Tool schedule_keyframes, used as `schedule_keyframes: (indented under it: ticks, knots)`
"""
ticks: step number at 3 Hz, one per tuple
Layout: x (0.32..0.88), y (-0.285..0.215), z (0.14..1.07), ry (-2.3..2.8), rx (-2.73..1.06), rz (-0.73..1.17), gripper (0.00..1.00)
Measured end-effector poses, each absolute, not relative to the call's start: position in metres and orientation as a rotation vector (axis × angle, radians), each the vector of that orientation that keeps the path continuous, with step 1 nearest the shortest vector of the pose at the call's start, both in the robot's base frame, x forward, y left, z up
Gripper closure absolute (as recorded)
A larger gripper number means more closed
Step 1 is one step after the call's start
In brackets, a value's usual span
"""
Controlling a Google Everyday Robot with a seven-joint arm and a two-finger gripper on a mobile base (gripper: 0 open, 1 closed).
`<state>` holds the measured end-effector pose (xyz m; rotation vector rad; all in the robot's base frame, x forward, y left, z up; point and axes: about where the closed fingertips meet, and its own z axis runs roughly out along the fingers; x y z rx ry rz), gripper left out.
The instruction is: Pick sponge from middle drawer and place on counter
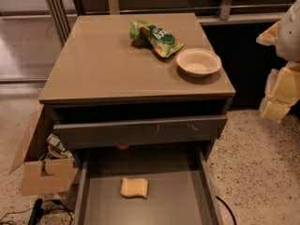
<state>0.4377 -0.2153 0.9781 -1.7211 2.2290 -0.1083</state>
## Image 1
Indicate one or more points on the brown cardboard box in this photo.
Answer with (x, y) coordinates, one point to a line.
(40, 175)

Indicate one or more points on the small orange object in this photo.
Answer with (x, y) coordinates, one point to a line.
(123, 147)

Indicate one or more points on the white paper bowl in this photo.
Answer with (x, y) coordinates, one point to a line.
(198, 62)

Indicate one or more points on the yellow sponge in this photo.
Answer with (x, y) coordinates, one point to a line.
(134, 188)

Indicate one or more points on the black power adapter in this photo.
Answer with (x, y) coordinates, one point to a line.
(37, 212)

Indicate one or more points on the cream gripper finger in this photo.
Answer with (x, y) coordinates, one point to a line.
(269, 36)
(281, 92)

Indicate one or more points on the grey top drawer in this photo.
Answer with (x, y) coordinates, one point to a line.
(169, 130)

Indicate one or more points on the grey drawer cabinet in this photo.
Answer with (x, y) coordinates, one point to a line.
(102, 75)

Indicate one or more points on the clutter inside cardboard box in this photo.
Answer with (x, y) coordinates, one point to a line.
(55, 149)

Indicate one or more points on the grey open middle drawer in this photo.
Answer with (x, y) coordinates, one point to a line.
(179, 190)

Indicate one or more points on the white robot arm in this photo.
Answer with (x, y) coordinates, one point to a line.
(288, 40)

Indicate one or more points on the green chip bag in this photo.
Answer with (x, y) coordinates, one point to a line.
(164, 43)

